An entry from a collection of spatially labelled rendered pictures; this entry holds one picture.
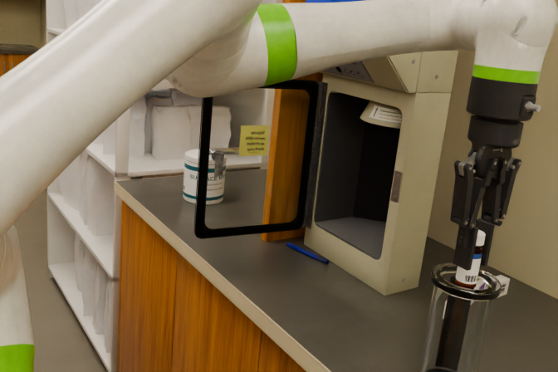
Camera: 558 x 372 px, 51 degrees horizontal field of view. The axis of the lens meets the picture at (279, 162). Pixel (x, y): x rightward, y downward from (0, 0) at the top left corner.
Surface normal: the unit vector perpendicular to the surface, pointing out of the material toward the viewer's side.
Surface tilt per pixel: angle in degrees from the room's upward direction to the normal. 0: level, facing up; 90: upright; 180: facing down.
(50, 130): 80
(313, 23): 61
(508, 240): 90
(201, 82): 136
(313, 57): 111
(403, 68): 90
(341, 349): 0
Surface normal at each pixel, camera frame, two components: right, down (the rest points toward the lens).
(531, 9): -0.07, -0.04
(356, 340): 0.10, -0.96
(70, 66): 0.28, -0.34
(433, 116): 0.55, 0.26
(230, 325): -0.83, 0.06
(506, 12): -0.55, 0.04
